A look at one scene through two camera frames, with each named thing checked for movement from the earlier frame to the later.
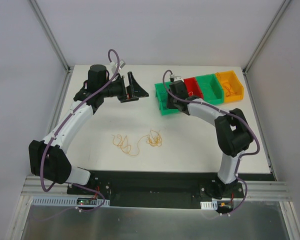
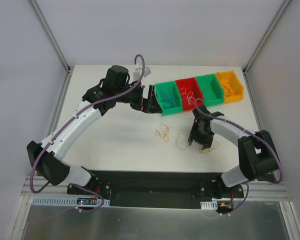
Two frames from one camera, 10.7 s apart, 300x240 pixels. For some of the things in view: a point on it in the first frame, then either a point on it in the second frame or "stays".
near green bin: x=161 y=95 stays
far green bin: x=211 y=89 stays
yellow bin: x=233 y=89 stays
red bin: x=192 y=87 stays
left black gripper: x=125 y=89 → x=145 y=99
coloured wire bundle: x=155 y=139 → x=165 y=132
